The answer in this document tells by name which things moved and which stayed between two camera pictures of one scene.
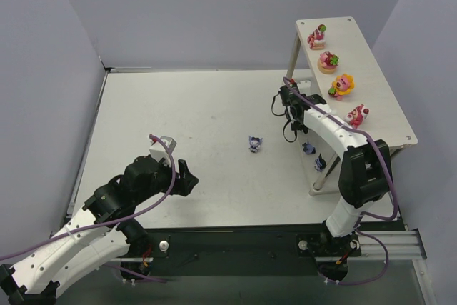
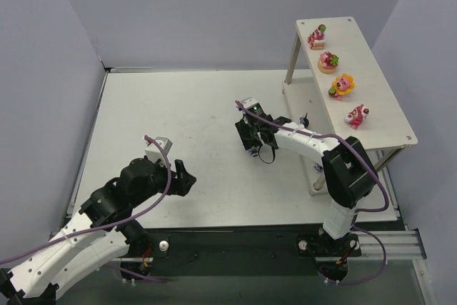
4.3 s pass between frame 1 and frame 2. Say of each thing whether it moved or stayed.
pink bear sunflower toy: stayed
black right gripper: moved
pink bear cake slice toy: stayed
